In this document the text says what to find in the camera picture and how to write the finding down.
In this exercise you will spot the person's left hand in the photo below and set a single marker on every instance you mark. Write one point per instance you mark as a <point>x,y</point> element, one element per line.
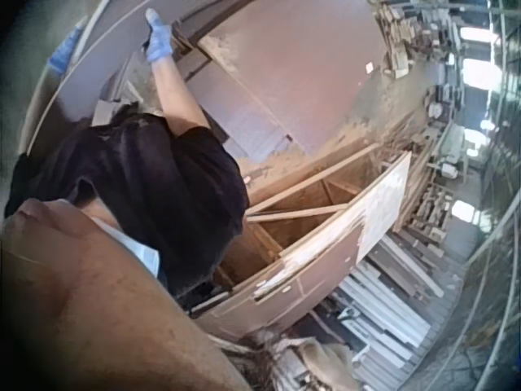
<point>63,55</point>

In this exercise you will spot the person's right hand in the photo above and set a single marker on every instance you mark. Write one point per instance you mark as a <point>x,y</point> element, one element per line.
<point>160,42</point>

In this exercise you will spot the person's right fingers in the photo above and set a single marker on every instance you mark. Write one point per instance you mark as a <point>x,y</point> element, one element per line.
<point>152,17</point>

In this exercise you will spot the person's left fingers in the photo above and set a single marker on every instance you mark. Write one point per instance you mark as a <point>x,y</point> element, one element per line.
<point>75,36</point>

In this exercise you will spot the large thin brown board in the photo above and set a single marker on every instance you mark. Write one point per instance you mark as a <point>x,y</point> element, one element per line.
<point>106,57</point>

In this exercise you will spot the dark brown wood strips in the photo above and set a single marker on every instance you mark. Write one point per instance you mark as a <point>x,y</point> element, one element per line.
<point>191,53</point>

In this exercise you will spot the small light wood piece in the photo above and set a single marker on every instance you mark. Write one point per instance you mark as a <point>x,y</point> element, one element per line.
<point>105,113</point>

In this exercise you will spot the large brown panel with sawdust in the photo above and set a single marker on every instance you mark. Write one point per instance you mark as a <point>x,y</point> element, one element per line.
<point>301,69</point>

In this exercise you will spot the pile of wood offcuts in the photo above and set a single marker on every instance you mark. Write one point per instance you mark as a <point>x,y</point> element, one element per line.
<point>397,36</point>

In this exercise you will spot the pale whitish plywood sheet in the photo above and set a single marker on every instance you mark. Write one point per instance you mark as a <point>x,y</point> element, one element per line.
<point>366,207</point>

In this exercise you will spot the brown panel with chipped edge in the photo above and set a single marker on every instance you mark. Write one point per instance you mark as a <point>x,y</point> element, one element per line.
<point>317,277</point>

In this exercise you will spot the white workshop machine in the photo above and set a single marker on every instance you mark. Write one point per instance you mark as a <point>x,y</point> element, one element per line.
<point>449,169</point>

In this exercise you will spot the crate of wood blocks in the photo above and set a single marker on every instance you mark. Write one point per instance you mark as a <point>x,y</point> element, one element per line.
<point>431,212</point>

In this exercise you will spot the stack of grey planks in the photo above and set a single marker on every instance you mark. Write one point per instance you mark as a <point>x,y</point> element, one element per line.
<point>390,301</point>

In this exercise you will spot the tan sack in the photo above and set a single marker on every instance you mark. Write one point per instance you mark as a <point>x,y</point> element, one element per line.
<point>313,364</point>

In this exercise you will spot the open wooden frame bench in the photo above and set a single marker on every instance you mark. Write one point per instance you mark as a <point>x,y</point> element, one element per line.
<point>301,195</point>

